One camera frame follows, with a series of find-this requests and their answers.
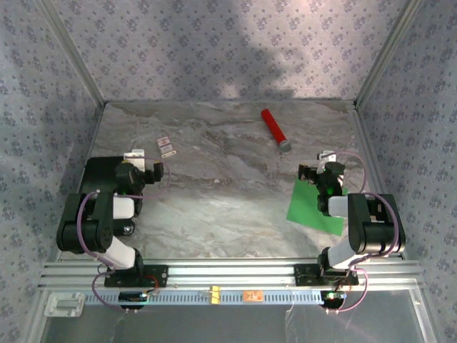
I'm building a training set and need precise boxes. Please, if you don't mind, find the black controller board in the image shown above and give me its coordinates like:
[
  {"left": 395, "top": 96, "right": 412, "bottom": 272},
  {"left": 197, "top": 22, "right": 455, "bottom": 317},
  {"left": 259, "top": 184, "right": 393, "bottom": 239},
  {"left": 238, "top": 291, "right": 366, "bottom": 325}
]
[
  {"left": 118, "top": 291, "right": 149, "bottom": 310},
  {"left": 319, "top": 289, "right": 347, "bottom": 309}
]

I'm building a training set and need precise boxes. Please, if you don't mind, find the clear acrylic panel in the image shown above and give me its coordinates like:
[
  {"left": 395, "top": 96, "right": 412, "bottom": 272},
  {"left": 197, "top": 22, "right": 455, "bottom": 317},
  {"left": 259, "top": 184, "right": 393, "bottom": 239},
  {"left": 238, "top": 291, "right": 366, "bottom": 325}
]
[{"left": 37, "top": 303, "right": 435, "bottom": 343}]

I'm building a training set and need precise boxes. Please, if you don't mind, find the aluminium mounting rail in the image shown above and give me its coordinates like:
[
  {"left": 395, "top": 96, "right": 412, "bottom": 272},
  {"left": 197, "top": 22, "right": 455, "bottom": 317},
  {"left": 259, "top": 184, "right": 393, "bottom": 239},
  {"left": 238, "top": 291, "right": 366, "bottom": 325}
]
[{"left": 37, "top": 259, "right": 426, "bottom": 289}]

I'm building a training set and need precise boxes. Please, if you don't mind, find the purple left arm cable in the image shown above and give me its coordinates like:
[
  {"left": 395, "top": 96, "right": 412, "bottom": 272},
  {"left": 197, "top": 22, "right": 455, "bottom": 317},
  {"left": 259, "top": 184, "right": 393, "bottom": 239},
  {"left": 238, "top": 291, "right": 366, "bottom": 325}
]
[{"left": 78, "top": 156, "right": 171, "bottom": 314}]

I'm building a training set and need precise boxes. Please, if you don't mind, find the aluminium table side rail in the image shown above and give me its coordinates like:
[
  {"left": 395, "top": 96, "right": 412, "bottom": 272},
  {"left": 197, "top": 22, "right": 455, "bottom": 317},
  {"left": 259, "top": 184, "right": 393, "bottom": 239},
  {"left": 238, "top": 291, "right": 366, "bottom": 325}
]
[
  {"left": 55, "top": 103, "right": 106, "bottom": 262},
  {"left": 351, "top": 101, "right": 408, "bottom": 260}
]

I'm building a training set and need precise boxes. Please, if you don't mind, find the grey slotted cable duct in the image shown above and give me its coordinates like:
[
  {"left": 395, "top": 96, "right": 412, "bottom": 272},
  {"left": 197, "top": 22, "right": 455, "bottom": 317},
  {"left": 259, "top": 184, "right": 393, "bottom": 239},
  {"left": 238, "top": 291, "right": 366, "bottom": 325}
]
[{"left": 84, "top": 289, "right": 324, "bottom": 306}]

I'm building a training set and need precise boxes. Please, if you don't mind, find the black right controller board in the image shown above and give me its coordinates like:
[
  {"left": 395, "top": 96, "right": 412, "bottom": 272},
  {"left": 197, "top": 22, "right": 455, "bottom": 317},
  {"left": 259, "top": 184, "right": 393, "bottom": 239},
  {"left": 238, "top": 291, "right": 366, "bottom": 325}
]
[{"left": 319, "top": 289, "right": 347, "bottom": 309}]

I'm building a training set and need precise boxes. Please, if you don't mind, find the green cloth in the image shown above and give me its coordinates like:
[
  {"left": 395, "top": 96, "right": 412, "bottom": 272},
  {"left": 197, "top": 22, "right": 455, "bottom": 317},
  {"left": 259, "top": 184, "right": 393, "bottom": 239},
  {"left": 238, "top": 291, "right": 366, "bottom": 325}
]
[{"left": 286, "top": 178, "right": 344, "bottom": 236}]

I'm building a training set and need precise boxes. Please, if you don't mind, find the small white red card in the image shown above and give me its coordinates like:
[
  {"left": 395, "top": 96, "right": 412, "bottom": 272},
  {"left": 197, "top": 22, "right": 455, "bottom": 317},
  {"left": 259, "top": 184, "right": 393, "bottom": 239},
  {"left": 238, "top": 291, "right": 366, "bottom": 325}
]
[{"left": 156, "top": 136, "right": 178, "bottom": 159}]

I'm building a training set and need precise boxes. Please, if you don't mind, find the white plastic bracket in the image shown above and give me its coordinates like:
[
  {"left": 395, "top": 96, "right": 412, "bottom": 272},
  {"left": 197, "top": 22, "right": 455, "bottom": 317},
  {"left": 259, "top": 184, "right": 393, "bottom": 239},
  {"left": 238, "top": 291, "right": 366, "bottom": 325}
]
[{"left": 44, "top": 292, "right": 86, "bottom": 319}]

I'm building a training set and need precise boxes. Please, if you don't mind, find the red tube with silver cap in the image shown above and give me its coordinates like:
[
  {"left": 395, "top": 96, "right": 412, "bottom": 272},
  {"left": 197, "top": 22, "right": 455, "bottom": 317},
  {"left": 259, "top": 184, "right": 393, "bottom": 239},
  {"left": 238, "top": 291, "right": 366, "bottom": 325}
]
[{"left": 260, "top": 108, "right": 292, "bottom": 155}]

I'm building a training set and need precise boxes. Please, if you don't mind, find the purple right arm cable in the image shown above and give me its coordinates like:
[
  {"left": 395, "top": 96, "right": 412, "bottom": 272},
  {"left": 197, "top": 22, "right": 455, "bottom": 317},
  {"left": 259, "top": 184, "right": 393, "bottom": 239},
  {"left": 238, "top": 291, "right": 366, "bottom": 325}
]
[{"left": 326, "top": 150, "right": 401, "bottom": 314}]

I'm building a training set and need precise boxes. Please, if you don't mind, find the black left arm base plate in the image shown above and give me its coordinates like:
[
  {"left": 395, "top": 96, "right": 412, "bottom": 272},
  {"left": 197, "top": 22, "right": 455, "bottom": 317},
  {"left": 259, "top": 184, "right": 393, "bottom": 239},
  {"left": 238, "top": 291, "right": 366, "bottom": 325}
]
[{"left": 104, "top": 264, "right": 169, "bottom": 289}]

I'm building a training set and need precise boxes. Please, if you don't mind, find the aluminium frame post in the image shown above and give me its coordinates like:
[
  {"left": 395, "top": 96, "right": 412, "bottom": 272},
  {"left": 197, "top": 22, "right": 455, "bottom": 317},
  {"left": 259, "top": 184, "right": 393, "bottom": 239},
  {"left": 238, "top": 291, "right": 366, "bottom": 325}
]
[{"left": 353, "top": 0, "right": 429, "bottom": 108}]

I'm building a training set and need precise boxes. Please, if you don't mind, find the black left controller board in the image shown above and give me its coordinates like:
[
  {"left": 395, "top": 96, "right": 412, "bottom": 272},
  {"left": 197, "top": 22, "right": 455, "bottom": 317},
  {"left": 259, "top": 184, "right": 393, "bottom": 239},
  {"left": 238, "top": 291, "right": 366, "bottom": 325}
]
[{"left": 118, "top": 291, "right": 149, "bottom": 310}]

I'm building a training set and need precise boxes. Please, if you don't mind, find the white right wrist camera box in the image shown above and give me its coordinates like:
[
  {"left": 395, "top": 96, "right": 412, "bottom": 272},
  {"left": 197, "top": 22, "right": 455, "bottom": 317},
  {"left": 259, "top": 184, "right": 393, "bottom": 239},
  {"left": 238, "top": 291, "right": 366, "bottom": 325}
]
[{"left": 316, "top": 151, "right": 337, "bottom": 175}]

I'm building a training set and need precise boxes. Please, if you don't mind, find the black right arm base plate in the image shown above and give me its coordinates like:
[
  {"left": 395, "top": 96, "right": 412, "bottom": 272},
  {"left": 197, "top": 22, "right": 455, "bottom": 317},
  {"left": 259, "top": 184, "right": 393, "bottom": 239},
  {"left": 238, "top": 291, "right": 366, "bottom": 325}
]
[{"left": 293, "top": 263, "right": 360, "bottom": 287}]

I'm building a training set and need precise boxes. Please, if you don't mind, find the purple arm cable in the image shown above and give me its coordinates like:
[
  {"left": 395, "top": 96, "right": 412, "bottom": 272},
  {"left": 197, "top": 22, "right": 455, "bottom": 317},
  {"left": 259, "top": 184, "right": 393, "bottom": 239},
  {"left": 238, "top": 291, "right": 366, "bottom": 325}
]
[
  {"left": 326, "top": 150, "right": 401, "bottom": 314},
  {"left": 78, "top": 156, "right": 171, "bottom": 314}
]

